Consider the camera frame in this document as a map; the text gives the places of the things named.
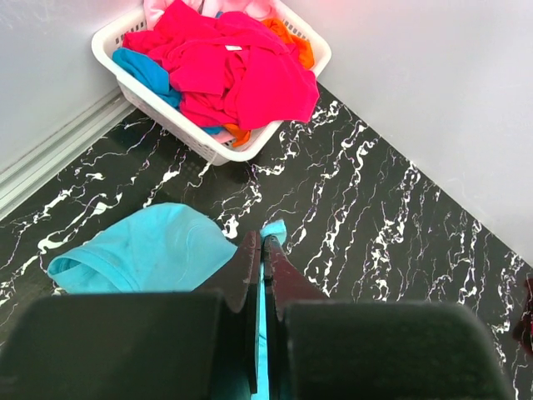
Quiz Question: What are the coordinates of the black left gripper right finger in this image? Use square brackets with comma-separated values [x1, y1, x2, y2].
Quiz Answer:
[263, 235, 327, 321]

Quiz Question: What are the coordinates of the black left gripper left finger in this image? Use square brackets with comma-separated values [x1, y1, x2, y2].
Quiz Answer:
[203, 231, 262, 393]

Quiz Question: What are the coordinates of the cyan t shirt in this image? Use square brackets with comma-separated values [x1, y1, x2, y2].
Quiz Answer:
[46, 202, 288, 400]

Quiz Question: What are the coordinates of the white plastic laundry basket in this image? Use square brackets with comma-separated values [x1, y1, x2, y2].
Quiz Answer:
[91, 1, 331, 166]

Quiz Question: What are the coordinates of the magenta t shirt in basket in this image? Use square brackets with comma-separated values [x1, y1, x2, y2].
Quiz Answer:
[123, 1, 319, 131]

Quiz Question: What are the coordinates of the blue t shirt in basket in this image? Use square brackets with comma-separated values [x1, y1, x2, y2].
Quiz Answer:
[111, 46, 226, 135]

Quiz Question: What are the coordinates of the orange t shirt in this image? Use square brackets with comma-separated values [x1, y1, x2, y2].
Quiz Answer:
[222, 17, 315, 148]

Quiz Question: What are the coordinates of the light pink t shirt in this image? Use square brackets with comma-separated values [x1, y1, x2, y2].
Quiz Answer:
[143, 0, 280, 26]

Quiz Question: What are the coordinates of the aluminium frame rail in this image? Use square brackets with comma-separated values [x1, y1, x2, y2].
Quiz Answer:
[1, 88, 133, 218]

